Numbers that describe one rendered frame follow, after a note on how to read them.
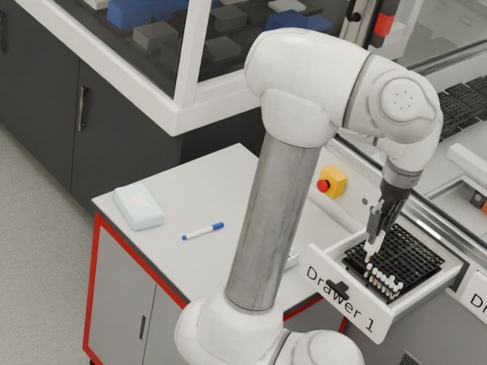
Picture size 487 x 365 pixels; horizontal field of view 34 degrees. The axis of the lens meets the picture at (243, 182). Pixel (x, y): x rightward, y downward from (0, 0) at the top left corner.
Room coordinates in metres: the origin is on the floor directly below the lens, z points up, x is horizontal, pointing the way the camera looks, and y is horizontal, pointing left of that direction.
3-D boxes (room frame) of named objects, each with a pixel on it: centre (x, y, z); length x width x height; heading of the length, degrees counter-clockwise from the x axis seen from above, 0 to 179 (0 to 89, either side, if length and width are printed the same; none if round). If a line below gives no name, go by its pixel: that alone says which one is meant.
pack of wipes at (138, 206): (1.72, 0.27, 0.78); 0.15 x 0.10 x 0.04; 39
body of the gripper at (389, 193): (1.57, -0.36, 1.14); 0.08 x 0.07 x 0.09; 140
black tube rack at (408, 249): (1.63, -0.44, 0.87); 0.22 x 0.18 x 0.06; 140
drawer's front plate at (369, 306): (1.47, -0.31, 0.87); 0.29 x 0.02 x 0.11; 50
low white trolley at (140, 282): (1.75, -0.01, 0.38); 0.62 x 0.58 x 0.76; 50
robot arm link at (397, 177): (1.57, -0.36, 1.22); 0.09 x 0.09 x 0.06
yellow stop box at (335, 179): (1.92, -0.25, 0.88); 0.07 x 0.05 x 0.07; 50
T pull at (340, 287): (1.45, -0.30, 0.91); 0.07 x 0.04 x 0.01; 50
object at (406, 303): (1.64, -0.45, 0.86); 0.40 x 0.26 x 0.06; 140
